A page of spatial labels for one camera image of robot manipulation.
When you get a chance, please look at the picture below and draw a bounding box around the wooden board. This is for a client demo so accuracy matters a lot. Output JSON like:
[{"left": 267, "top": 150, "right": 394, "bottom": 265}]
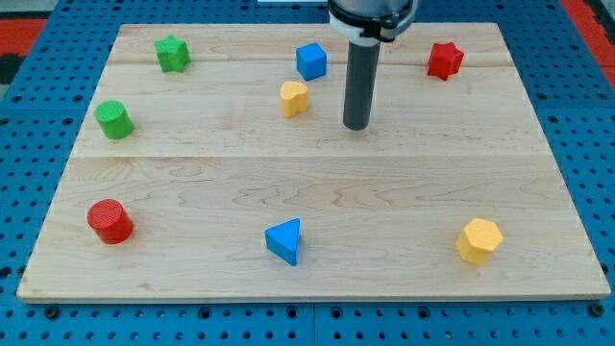
[{"left": 16, "top": 23, "right": 611, "bottom": 304}]

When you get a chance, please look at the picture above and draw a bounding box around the yellow hexagon block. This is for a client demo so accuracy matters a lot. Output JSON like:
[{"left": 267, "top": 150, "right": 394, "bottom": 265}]
[{"left": 455, "top": 218, "right": 504, "bottom": 265}]

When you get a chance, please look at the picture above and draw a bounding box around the blue triangle block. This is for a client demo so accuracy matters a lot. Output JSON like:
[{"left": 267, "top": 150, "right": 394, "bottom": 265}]
[{"left": 264, "top": 218, "right": 301, "bottom": 266}]

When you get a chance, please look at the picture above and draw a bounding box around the yellow heart block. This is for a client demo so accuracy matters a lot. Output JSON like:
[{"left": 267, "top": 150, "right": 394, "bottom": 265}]
[{"left": 280, "top": 81, "right": 309, "bottom": 118}]

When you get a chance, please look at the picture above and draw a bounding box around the blue cube block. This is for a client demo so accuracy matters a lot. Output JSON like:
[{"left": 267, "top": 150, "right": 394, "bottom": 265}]
[{"left": 295, "top": 42, "right": 328, "bottom": 81}]

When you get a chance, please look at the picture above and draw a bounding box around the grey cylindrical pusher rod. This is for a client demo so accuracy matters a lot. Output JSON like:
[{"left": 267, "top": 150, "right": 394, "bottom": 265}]
[{"left": 343, "top": 42, "right": 380, "bottom": 131}]

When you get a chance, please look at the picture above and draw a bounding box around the red star block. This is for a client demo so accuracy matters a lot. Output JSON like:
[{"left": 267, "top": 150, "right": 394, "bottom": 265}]
[{"left": 428, "top": 42, "right": 465, "bottom": 81}]

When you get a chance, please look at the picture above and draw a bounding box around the green star block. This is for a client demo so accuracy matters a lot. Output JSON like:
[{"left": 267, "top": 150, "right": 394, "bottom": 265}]
[{"left": 155, "top": 35, "right": 191, "bottom": 73}]

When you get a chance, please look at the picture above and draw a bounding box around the green cylinder block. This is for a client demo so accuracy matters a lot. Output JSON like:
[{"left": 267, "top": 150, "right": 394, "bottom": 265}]
[{"left": 94, "top": 100, "right": 134, "bottom": 139}]

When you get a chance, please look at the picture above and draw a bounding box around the red cylinder block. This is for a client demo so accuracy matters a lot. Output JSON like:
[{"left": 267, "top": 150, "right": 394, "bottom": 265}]
[{"left": 86, "top": 199, "right": 134, "bottom": 244}]

